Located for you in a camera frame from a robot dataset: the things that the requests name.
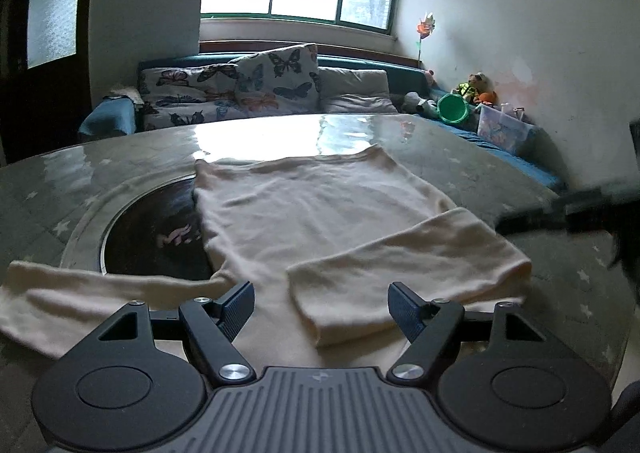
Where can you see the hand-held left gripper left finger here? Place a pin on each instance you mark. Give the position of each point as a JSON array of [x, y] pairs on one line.
[[240, 304]]

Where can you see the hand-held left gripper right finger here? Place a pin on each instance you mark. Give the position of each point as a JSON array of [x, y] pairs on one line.
[[402, 309]]

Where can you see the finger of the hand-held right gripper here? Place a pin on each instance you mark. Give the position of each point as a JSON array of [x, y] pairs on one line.
[[550, 215]]

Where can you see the cream sweater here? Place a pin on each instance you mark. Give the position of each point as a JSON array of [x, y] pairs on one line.
[[310, 198]]

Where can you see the clear plastic storage box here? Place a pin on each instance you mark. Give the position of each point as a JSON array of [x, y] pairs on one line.
[[500, 130]]

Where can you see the orange plush toy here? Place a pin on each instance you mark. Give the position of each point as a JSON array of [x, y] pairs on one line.
[[487, 97]]

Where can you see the green plastic bucket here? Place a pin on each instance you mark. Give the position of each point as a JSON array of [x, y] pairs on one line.
[[452, 109]]

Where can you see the plush bear toy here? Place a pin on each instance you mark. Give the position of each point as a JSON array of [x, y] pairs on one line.
[[472, 88]]

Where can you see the grey plush toy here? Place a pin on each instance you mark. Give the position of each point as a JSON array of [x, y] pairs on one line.
[[415, 102]]

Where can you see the pink plush toy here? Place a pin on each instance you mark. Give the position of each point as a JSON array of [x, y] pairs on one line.
[[429, 77]]

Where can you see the beige pillow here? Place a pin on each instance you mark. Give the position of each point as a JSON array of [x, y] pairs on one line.
[[355, 88]]

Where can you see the colourful pinwheel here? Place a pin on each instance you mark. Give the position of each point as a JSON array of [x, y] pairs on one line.
[[426, 25]]

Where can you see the square butterfly print pillow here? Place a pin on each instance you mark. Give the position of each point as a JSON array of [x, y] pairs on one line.
[[280, 78]]

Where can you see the long butterfly print pillow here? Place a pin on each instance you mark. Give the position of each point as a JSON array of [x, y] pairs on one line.
[[175, 83]]

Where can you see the white cloth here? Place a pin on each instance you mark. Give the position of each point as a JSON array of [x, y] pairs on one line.
[[125, 93]]

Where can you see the blue sofa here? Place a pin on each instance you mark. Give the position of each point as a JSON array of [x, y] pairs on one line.
[[350, 64]]

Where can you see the dark wooden door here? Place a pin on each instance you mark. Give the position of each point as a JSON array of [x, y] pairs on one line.
[[60, 93]]

